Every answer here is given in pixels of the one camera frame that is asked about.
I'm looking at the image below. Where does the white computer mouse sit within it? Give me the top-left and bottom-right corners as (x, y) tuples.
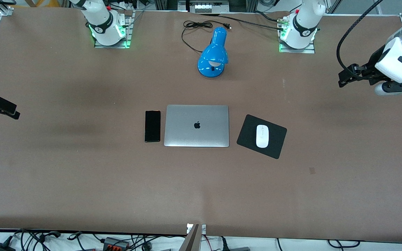
(256, 124), (269, 148)

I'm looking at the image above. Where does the black phone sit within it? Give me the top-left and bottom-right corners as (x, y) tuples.
(144, 111), (161, 143)

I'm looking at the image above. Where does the black mouse pad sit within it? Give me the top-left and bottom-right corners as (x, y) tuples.
(237, 114), (288, 160)

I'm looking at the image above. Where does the blue desk lamp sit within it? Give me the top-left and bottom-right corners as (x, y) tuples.
(198, 27), (229, 78)

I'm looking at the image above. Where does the white power strip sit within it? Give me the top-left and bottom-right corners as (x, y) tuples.
(194, 3), (213, 14)

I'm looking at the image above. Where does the grey connector with orange levers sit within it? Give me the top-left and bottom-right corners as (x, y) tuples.
(103, 237), (130, 251)

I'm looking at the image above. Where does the silver closed laptop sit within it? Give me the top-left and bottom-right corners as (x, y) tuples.
(164, 105), (230, 148)

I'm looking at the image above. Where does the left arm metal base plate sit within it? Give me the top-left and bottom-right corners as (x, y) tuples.
(278, 17), (316, 54)

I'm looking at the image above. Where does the black braided table cable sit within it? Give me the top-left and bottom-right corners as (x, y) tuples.
(201, 10), (287, 31)

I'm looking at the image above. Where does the black lamp power cord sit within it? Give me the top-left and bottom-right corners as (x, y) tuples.
(181, 20), (232, 53)

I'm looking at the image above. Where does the black looped floor cable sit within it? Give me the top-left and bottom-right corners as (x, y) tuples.
(328, 240), (361, 249)

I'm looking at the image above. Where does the wooden post with bracket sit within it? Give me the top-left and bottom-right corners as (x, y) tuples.
(178, 223), (207, 251)

